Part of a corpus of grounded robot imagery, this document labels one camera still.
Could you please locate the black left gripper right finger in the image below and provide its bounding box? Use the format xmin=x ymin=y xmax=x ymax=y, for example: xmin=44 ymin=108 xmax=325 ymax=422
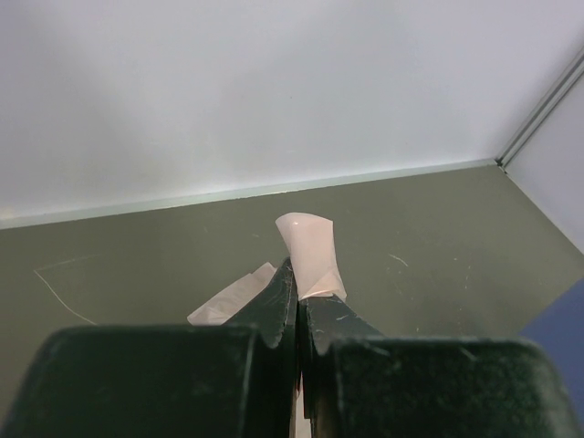
xmin=298 ymin=297 xmax=583 ymax=437

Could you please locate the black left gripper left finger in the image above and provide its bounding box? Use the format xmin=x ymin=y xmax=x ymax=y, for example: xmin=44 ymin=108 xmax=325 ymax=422
xmin=1 ymin=261 xmax=298 ymax=437

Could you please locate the pink plastic trash bag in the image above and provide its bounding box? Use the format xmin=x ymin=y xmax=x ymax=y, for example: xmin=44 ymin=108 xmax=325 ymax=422
xmin=187 ymin=213 xmax=354 ymax=437

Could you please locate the blue trash bin yellow rim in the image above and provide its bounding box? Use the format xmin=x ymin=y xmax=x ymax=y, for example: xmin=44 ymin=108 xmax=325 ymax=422
xmin=520 ymin=279 xmax=583 ymax=398

